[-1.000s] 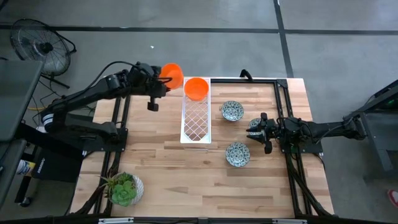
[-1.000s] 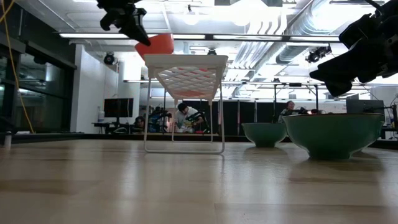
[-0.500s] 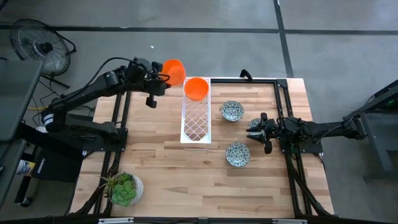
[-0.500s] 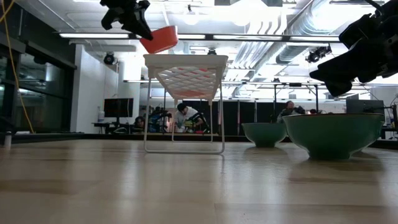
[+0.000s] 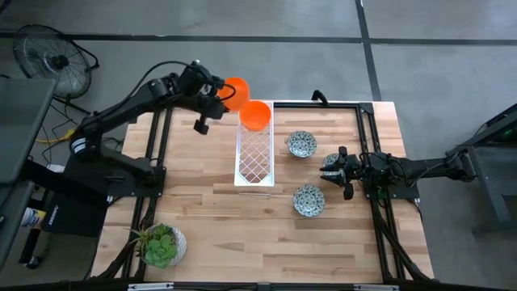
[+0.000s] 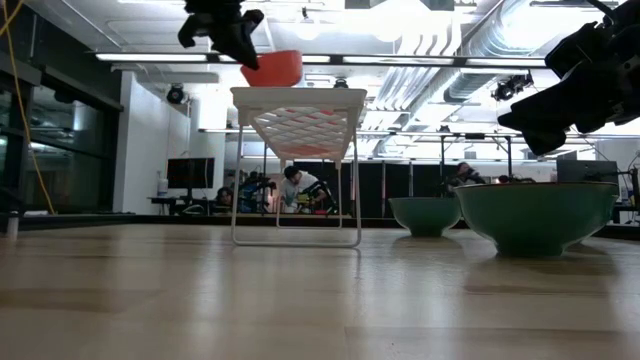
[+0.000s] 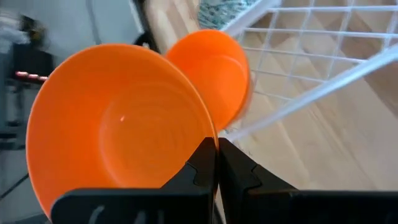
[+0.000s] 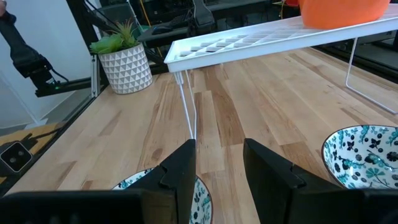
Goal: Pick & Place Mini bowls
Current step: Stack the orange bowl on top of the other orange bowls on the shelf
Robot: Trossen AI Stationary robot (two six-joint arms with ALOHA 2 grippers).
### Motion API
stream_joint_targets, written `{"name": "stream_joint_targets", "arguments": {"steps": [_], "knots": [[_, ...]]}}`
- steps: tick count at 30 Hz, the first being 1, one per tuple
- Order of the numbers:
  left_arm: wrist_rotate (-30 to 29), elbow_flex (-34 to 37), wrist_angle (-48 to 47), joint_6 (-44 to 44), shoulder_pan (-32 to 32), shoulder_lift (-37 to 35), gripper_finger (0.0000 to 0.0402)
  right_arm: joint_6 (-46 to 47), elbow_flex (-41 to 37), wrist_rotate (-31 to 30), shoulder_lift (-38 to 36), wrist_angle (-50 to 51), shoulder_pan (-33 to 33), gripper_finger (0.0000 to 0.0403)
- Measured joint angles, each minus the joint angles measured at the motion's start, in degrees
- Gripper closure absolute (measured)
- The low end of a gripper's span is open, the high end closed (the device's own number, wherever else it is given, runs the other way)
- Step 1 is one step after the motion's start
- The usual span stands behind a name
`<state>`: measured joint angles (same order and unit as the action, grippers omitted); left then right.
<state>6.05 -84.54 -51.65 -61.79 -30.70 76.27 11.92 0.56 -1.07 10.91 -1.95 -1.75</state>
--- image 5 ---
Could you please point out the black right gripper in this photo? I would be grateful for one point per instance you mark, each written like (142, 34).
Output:
(350, 169)

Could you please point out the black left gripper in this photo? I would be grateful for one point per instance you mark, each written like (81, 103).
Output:
(214, 107)

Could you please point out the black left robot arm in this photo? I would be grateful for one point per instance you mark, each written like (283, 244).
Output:
(121, 110)

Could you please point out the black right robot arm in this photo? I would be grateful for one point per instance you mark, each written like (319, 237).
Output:
(420, 165)

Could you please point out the black table clamp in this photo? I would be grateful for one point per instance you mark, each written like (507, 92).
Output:
(320, 97)

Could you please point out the white lattice tray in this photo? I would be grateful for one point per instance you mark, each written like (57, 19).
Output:
(254, 183)

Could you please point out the dark grey metal stand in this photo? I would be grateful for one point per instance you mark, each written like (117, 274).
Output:
(486, 186)

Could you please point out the succulent plant in white pot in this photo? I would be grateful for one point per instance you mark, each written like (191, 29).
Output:
(161, 250)

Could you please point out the black floor fan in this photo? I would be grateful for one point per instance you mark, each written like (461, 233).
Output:
(60, 61)

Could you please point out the white power adapter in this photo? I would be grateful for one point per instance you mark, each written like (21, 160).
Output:
(54, 167)

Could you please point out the black equipment case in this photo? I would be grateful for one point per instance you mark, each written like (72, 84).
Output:
(72, 218)

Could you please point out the grey desk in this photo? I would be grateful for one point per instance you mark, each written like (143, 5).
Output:
(20, 121)

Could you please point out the white printed can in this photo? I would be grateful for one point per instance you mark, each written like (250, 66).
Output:
(29, 217)

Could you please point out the black caster wheel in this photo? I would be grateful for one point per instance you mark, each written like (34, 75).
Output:
(33, 262)

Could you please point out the black aluminium table frame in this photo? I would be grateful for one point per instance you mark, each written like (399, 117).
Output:
(331, 105)

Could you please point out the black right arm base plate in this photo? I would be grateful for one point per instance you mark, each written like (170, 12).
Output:
(404, 193)

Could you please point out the silver metal bracket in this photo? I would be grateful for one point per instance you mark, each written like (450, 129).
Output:
(150, 286)
(375, 287)

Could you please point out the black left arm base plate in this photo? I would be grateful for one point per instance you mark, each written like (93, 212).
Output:
(121, 188)

